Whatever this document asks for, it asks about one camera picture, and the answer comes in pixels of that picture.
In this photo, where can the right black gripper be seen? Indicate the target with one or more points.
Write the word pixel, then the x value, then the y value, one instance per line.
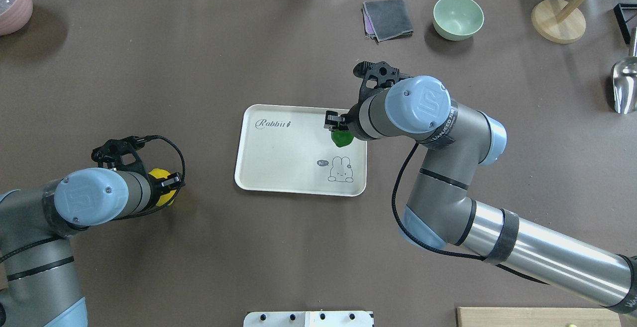
pixel 334 119

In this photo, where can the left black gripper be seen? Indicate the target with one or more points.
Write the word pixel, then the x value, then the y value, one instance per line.
pixel 169 181

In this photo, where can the yellow lemon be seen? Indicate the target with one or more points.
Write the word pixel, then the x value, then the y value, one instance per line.
pixel 166 184

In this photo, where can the green lime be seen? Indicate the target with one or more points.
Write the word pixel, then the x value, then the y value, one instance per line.
pixel 341 138

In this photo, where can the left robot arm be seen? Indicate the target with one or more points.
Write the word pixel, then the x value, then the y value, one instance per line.
pixel 43 287

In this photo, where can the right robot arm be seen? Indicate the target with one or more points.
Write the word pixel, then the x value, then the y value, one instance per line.
pixel 440 216

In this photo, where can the cream rabbit tray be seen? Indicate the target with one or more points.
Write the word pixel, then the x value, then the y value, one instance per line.
pixel 287 149

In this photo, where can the mirror tray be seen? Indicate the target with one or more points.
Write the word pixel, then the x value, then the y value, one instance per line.
pixel 623 19

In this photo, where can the grey folded cloth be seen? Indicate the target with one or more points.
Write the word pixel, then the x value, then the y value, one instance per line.
pixel 386 19

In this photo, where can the green ceramic bowl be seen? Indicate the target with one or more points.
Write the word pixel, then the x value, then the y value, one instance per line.
pixel 457 20

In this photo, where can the pink bowl with ice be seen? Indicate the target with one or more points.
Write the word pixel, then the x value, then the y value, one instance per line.
pixel 14 15

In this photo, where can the wooden cutting board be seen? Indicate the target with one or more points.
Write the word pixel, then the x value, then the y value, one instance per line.
pixel 535 317

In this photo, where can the wooden cup stand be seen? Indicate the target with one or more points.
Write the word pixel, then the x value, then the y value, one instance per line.
pixel 559 21

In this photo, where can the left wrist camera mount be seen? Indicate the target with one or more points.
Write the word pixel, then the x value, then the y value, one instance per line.
pixel 121 154

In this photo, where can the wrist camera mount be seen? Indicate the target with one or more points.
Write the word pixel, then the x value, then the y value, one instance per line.
pixel 121 154
pixel 376 77

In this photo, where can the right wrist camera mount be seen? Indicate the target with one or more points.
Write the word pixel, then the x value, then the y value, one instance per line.
pixel 376 77

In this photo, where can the white camera pole mount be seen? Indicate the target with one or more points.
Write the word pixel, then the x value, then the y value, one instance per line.
pixel 340 318

